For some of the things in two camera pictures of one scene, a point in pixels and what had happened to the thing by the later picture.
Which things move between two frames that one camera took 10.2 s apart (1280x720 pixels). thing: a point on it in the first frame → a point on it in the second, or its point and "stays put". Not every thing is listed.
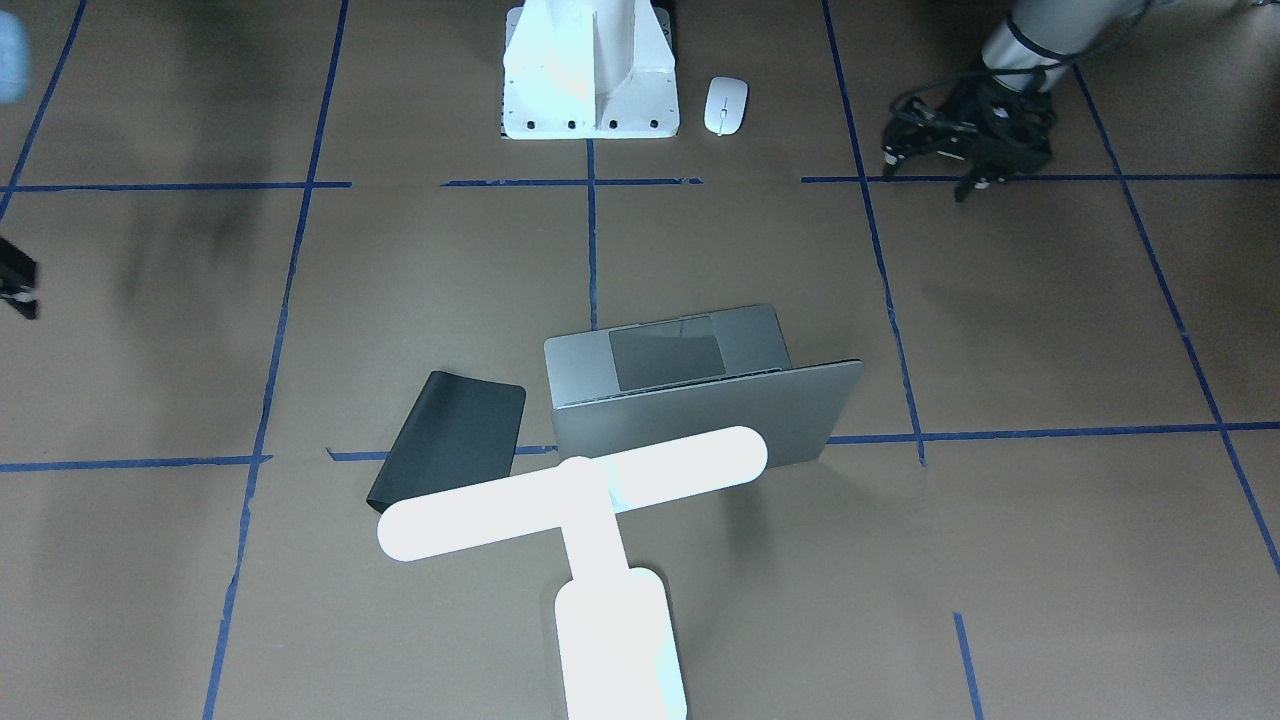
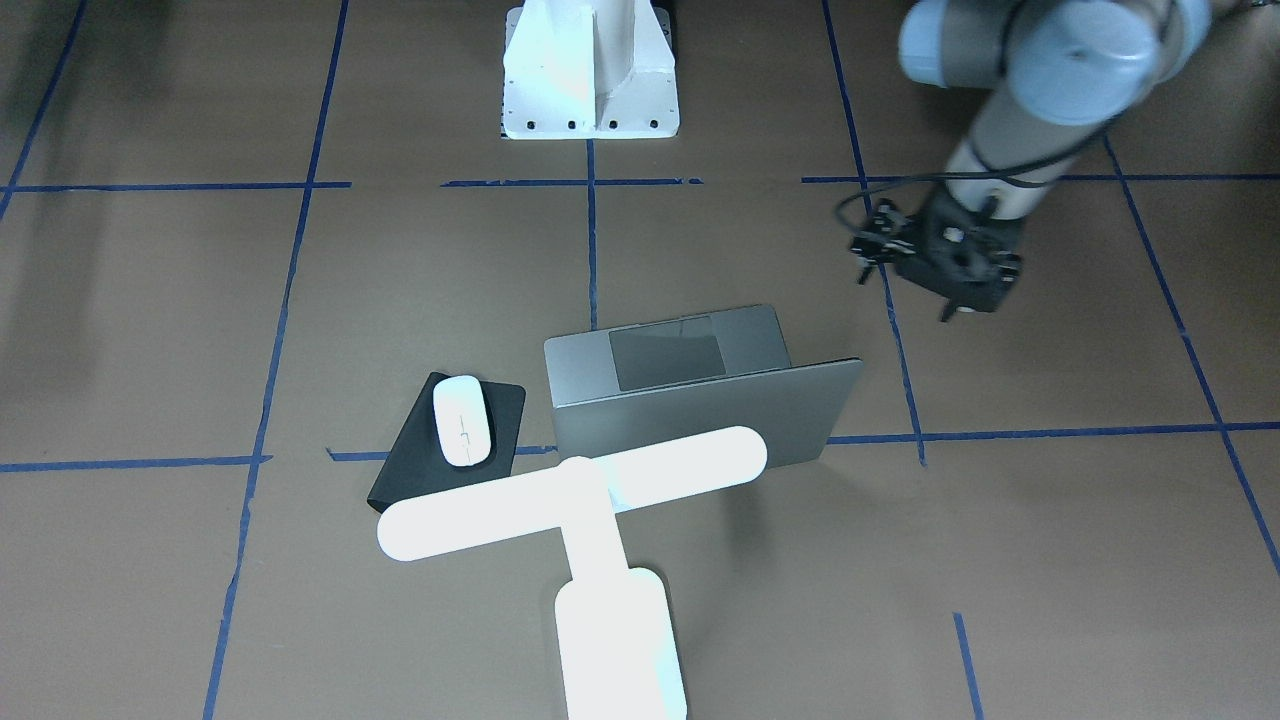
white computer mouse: (726, 105) → (463, 419)
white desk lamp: (614, 627) stays put
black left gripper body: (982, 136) → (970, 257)
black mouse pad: (460, 432) stays put
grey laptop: (638, 378) stays put
